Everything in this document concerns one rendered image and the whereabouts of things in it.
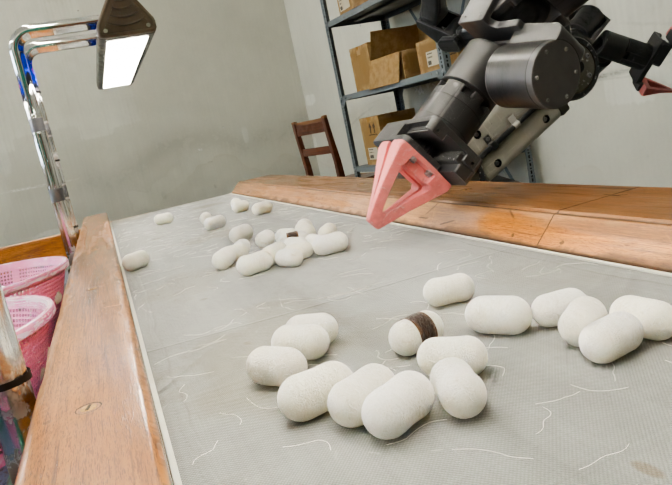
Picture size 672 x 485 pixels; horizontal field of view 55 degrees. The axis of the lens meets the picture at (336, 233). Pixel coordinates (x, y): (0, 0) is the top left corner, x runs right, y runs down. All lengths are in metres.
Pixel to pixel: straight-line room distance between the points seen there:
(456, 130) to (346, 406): 0.38
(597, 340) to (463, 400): 0.07
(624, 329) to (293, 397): 0.15
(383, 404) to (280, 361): 0.09
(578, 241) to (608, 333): 0.20
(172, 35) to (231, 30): 0.48
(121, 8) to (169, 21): 4.40
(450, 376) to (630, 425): 0.07
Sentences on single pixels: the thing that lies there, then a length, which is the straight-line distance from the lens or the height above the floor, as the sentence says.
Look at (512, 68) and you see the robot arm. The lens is 0.58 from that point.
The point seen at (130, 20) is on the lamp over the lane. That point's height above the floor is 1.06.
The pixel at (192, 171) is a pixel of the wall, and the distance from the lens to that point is 5.26.
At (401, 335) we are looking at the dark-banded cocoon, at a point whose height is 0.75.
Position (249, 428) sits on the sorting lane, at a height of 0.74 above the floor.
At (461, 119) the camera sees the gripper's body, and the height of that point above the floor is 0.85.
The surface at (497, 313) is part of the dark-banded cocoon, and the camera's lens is 0.35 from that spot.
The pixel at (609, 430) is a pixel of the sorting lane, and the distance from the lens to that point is 0.26.
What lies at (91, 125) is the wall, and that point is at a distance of 5.17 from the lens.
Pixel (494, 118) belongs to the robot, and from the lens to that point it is 1.09.
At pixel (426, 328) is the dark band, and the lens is 0.34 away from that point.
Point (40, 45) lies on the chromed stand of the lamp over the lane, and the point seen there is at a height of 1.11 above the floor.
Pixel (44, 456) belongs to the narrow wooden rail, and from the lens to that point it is 0.29.
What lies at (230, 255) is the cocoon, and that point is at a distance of 0.69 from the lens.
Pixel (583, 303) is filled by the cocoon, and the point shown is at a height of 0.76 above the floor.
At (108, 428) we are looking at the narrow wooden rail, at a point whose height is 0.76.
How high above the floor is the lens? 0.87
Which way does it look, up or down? 10 degrees down
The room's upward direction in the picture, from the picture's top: 12 degrees counter-clockwise
